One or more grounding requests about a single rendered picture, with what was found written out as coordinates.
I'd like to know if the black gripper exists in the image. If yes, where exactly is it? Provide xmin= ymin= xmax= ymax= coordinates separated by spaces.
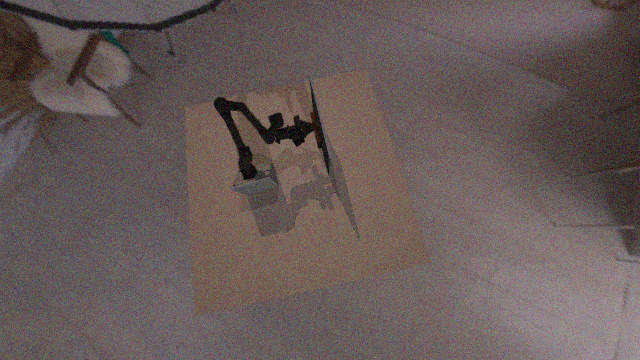
xmin=285 ymin=115 xmax=316 ymax=143

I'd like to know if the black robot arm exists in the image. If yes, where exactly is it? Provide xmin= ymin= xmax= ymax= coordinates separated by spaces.
xmin=214 ymin=97 xmax=302 ymax=180

